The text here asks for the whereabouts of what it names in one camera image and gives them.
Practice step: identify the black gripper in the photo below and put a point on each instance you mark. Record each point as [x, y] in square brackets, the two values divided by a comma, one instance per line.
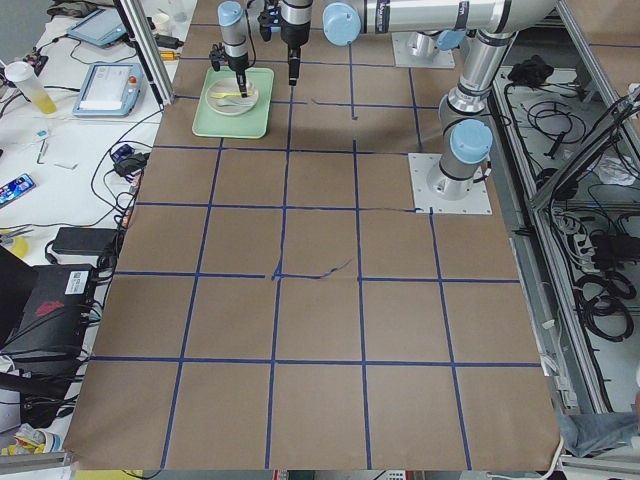
[238, 64]
[292, 33]

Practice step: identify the yellow plastic fork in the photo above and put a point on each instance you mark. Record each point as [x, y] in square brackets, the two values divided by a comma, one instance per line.
[222, 95]

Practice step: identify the white round plate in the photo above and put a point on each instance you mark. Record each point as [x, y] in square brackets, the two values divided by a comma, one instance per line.
[230, 85]

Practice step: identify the pale green spoon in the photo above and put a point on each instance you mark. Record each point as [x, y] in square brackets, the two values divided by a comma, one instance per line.
[234, 102]

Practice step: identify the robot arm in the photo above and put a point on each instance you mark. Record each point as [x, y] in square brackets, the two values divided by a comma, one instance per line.
[233, 48]
[467, 140]

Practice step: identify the mint green tray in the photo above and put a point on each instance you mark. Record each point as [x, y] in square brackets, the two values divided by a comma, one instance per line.
[250, 125]

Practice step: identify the blue teach pendant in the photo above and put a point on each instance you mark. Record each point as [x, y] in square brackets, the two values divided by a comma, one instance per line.
[101, 28]
[109, 90]

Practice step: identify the squeeze bottle yellow liquid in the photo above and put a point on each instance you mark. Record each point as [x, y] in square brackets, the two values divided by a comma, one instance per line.
[23, 76]

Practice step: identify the black power adapter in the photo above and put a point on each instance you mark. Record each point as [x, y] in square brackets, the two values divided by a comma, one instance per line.
[83, 241]

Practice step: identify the smartphone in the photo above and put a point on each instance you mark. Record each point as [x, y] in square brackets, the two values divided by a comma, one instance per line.
[16, 189]

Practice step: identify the aluminium frame post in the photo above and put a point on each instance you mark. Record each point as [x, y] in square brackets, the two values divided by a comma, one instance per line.
[135, 22]

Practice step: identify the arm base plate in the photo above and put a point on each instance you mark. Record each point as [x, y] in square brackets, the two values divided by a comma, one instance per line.
[434, 192]
[420, 50]

